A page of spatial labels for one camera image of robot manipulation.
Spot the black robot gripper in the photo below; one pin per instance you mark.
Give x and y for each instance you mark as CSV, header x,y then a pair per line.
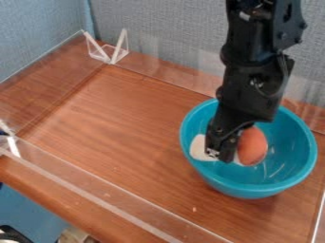
x,y
249,98

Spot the brown-capped white toy mushroom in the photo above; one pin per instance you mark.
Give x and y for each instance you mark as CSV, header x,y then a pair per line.
x,y
251,152

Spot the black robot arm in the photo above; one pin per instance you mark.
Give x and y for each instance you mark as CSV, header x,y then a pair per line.
x,y
264,28

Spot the blue plastic bowl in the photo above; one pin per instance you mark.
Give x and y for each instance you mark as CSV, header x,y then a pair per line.
x,y
275,158

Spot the clear acrylic back barrier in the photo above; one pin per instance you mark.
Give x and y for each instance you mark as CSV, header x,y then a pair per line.
x,y
207,83

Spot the clear acrylic front barrier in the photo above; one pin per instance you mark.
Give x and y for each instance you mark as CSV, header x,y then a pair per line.
x,y
154,219

